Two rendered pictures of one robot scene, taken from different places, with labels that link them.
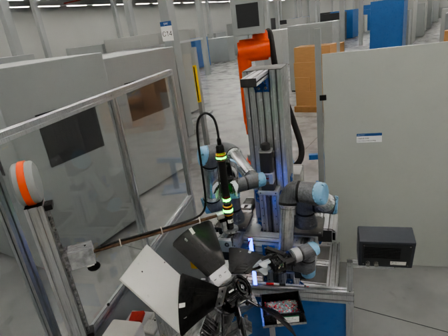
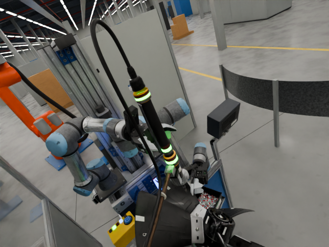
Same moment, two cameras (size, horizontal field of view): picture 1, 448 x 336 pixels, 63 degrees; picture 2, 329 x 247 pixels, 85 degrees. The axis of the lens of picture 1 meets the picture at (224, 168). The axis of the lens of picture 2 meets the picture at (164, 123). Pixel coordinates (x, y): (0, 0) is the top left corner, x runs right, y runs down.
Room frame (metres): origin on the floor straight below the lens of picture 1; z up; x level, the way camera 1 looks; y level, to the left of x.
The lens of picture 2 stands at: (1.07, 0.31, 1.98)
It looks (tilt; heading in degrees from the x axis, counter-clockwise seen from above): 31 degrees down; 316
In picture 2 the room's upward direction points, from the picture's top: 23 degrees counter-clockwise
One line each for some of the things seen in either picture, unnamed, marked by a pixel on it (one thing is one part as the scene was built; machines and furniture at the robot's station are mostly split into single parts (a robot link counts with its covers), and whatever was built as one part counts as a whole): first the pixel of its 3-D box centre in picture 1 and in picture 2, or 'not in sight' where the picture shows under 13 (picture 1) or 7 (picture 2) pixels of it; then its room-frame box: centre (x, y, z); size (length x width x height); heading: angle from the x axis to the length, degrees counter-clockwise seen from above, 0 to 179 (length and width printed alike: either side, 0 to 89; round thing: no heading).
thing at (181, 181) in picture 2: (227, 221); (175, 171); (1.42, 0.02, 1.50); 0.09 x 0.07 x 0.10; 108
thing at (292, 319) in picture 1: (281, 307); (204, 204); (1.56, -0.21, 0.85); 0.22 x 0.17 x 0.07; 87
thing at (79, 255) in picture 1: (80, 255); not in sight; (1.23, 0.60, 1.54); 0.10 x 0.07 x 0.08; 108
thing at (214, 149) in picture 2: (349, 275); (215, 150); (1.61, -0.61, 0.96); 0.03 x 0.03 x 0.20; 73
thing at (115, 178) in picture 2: (233, 213); (105, 178); (2.25, -0.02, 1.09); 0.15 x 0.15 x 0.10
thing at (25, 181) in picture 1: (27, 183); not in sight; (1.20, 0.69, 1.88); 0.17 x 0.15 x 0.16; 163
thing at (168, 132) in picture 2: (235, 191); (166, 132); (1.44, -0.04, 1.64); 0.09 x 0.03 x 0.06; 15
